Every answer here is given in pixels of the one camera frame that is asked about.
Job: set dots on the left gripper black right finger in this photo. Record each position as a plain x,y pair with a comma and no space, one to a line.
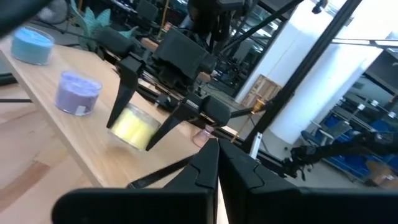
280,205

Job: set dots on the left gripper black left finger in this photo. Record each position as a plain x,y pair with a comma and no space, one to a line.
174,205

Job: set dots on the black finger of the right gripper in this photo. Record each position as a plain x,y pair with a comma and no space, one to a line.
129,77
216,111

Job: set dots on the pink glass vase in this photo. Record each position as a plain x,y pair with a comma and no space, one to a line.
202,138

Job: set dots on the yellow candle jar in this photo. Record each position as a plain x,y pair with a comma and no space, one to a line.
133,127

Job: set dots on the purple candle jar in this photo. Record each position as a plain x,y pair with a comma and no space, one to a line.
76,93

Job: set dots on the blue candle jar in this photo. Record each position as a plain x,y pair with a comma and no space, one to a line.
31,46

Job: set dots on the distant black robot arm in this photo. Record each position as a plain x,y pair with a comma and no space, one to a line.
326,152

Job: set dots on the wooden pallet board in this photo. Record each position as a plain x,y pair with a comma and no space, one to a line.
261,90

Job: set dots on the blue storage bins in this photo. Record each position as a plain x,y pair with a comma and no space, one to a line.
351,165

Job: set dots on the cardboard box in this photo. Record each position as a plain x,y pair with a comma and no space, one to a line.
385,177

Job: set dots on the white building pillar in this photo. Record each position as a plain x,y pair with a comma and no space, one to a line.
326,77

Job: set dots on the wooden shelf riser black frame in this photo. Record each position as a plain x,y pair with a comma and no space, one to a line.
93,143

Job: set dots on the black ceiling camera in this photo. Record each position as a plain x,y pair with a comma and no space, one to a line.
318,7

